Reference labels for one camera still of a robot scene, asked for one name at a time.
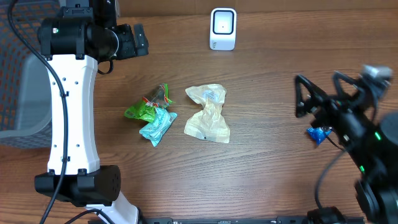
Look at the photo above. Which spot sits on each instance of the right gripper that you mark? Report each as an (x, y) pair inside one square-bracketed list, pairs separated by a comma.
[(326, 105)]

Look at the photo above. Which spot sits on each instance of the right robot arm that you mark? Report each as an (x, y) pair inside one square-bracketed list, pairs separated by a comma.
[(372, 147)]

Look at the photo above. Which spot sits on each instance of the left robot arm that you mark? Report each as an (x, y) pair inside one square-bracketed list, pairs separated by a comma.
[(72, 44)]

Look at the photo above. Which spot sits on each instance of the green snack packet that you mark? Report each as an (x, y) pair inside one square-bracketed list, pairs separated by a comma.
[(144, 108)]

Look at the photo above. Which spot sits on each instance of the teal white snack packet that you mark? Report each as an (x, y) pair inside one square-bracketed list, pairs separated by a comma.
[(155, 130)]

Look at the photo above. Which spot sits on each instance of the beige wrapper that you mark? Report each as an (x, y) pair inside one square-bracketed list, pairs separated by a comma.
[(208, 124)]

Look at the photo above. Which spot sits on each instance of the white barcode scanner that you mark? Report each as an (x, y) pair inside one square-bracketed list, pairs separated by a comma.
[(223, 29)]

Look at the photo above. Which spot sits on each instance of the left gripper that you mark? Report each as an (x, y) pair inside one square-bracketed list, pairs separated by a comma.
[(130, 49)]

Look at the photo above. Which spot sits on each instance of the blue snack packet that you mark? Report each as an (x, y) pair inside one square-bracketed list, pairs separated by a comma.
[(318, 135)]

